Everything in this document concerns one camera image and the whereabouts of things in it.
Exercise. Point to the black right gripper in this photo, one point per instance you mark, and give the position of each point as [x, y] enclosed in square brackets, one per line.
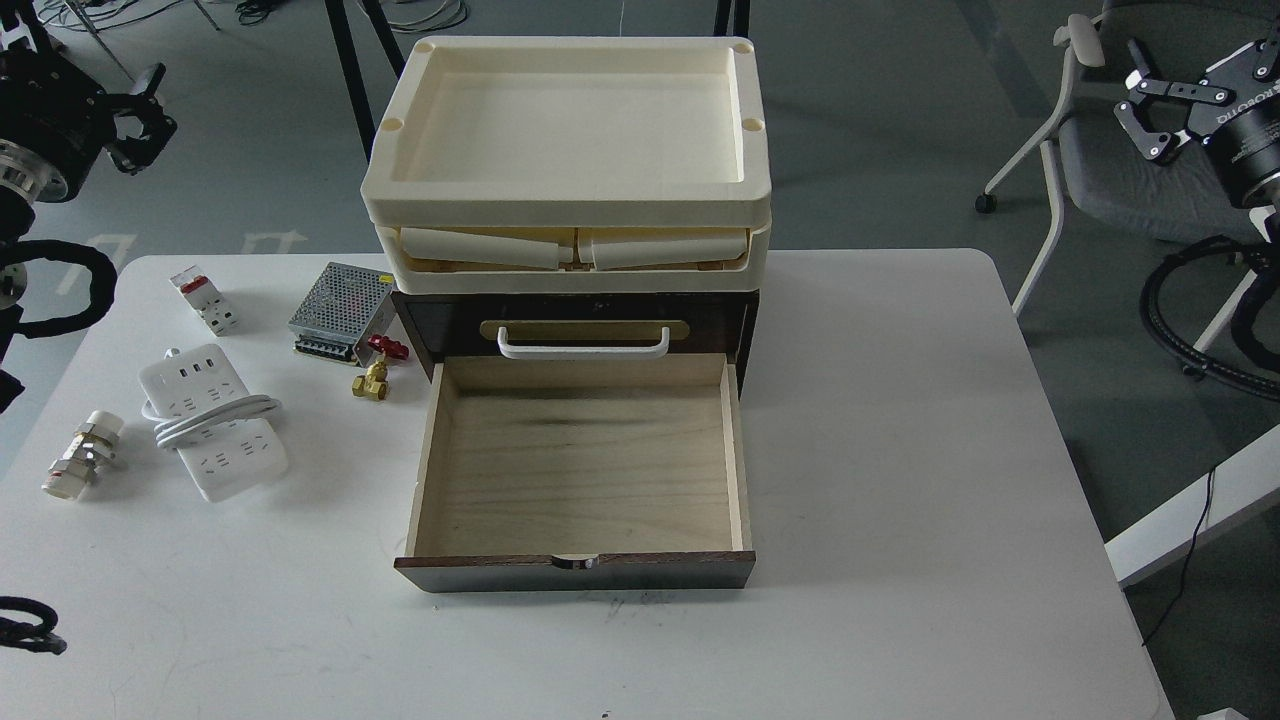
[1242, 90]

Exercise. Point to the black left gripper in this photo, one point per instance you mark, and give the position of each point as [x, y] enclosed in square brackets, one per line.
[55, 112]

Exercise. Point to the white power strip with cable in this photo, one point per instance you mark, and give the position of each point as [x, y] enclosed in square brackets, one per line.
[203, 411]

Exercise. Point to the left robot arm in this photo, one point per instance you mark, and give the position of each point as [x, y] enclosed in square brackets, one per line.
[22, 28]

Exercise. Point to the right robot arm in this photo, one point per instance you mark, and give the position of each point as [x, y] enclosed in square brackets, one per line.
[1249, 178]

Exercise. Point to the grey office chair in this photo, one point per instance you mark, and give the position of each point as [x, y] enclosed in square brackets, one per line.
[1087, 158]

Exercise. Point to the white red circuit breaker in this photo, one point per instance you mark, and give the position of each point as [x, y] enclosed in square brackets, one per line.
[208, 302]

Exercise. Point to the metal mesh power supply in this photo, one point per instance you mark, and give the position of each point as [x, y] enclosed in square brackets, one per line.
[345, 307]

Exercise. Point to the white plastic pipe fitting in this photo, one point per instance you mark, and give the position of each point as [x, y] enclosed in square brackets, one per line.
[93, 445]

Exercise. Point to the cream plastic tray stack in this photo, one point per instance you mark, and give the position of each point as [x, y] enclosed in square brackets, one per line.
[574, 165]

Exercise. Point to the open wooden drawer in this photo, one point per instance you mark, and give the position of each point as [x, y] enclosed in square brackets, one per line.
[585, 475]

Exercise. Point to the brass valve red handle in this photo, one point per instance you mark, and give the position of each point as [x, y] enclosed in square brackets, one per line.
[373, 383]

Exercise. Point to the white drawer handle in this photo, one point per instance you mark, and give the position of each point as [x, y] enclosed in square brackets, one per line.
[553, 352]

